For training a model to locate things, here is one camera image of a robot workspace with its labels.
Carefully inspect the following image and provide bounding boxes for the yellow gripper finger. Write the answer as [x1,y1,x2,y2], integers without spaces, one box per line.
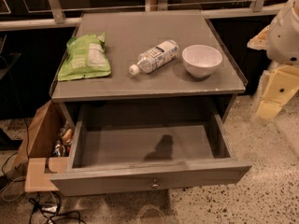
[256,65,299,119]

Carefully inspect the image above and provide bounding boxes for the grey top drawer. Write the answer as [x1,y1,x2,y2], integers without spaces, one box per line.
[50,105,250,196]

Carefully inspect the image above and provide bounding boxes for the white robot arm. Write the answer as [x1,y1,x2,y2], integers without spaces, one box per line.
[251,0,299,119]

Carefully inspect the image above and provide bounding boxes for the grey drawer cabinet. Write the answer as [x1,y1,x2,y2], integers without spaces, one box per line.
[51,10,247,125]

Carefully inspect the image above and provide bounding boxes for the white bowl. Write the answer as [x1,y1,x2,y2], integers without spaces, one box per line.
[182,45,223,78]

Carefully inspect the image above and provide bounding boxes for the clear plastic water bottle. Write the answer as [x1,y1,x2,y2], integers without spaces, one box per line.
[129,40,179,76]

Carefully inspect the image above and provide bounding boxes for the green snack bag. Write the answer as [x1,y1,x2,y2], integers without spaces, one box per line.
[58,33,111,81]

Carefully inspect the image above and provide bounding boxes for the snack items in box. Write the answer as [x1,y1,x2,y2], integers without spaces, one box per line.
[52,122,74,157]

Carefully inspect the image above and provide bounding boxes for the brown cardboard box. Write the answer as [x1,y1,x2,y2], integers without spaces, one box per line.
[13,101,68,192]

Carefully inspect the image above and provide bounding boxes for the metal railing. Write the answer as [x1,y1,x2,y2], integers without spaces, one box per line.
[0,0,299,32]

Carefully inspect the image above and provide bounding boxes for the black cables on floor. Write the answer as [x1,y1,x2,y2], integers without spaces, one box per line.
[27,191,87,224]

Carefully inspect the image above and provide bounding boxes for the white cable on floor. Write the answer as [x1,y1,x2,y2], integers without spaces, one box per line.
[0,175,27,203]

